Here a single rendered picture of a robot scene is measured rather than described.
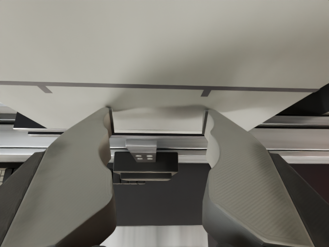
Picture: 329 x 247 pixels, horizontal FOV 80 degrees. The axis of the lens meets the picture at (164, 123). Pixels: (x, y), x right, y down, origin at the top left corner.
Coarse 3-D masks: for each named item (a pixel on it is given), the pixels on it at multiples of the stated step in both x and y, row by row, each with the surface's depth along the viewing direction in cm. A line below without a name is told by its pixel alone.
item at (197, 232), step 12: (120, 228) 17; (132, 228) 17; (144, 228) 17; (156, 228) 17; (168, 228) 17; (180, 228) 17; (192, 228) 17; (108, 240) 16; (120, 240) 16; (132, 240) 16; (144, 240) 16; (156, 240) 16; (168, 240) 17; (180, 240) 17; (192, 240) 17; (204, 240) 17
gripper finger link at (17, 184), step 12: (36, 156) 7; (24, 168) 7; (36, 168) 7; (12, 180) 6; (24, 180) 6; (0, 192) 6; (12, 192) 6; (24, 192) 6; (0, 204) 6; (12, 204) 6; (0, 216) 5; (12, 216) 5; (0, 228) 5; (0, 240) 5
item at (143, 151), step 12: (132, 144) 22; (144, 144) 22; (156, 144) 22; (120, 156) 37; (132, 156) 37; (144, 156) 30; (156, 156) 37; (168, 156) 37; (120, 168) 36; (132, 168) 36; (144, 168) 36; (156, 168) 36; (168, 168) 36; (132, 180) 42; (144, 180) 42; (156, 180) 42
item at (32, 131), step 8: (16, 120) 18; (24, 120) 18; (32, 120) 18; (16, 128) 17; (24, 128) 17; (32, 128) 17; (40, 128) 17; (48, 128) 18; (56, 128) 18; (32, 136) 20; (40, 136) 20; (48, 136) 20; (56, 136) 20; (112, 136) 20; (120, 136) 20; (128, 136) 20; (136, 136) 20; (144, 136) 20; (152, 136) 20; (160, 136) 20; (168, 136) 20; (176, 136) 20; (184, 136) 20; (192, 136) 20; (200, 136) 20
